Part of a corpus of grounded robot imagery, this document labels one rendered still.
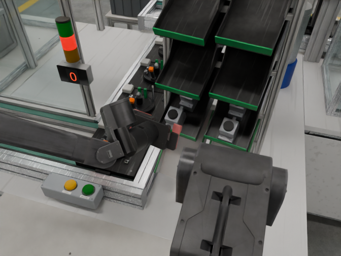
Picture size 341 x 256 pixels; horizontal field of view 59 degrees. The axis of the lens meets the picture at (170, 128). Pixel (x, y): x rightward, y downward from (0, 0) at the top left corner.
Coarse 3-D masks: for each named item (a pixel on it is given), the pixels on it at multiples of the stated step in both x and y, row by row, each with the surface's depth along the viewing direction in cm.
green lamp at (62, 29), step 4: (56, 24) 100; (60, 24) 100; (64, 24) 100; (68, 24) 101; (60, 28) 101; (64, 28) 101; (68, 28) 101; (72, 28) 103; (60, 32) 102; (64, 32) 101; (68, 32) 102; (72, 32) 103; (60, 36) 103; (64, 36) 102; (68, 36) 103
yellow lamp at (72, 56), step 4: (76, 48) 108; (64, 52) 107; (68, 52) 107; (72, 52) 107; (76, 52) 108; (68, 56) 108; (72, 56) 108; (76, 56) 109; (68, 60) 109; (72, 60) 109; (76, 60) 110
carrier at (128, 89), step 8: (128, 88) 144; (144, 88) 135; (152, 88) 132; (120, 96) 143; (128, 96) 143; (136, 96) 134; (144, 96) 138; (152, 96) 135; (160, 96) 143; (136, 104) 135; (144, 104) 135; (152, 104) 135; (160, 104) 138; (152, 112) 134; (160, 112) 134
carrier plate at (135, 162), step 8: (128, 128) 127; (96, 136) 124; (144, 152) 117; (120, 160) 115; (136, 160) 115; (96, 168) 113; (112, 168) 112; (120, 168) 112; (128, 168) 112; (136, 168) 112; (128, 176) 110
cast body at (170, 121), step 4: (172, 108) 91; (176, 108) 90; (180, 108) 95; (168, 112) 89; (172, 112) 89; (176, 112) 89; (180, 112) 90; (184, 112) 93; (168, 116) 89; (172, 116) 88; (176, 116) 88; (180, 116) 89; (184, 116) 93; (168, 120) 90; (172, 120) 89; (176, 120) 89; (180, 120) 91; (184, 120) 94; (168, 124) 92; (172, 124) 92; (180, 124) 92; (172, 128) 91
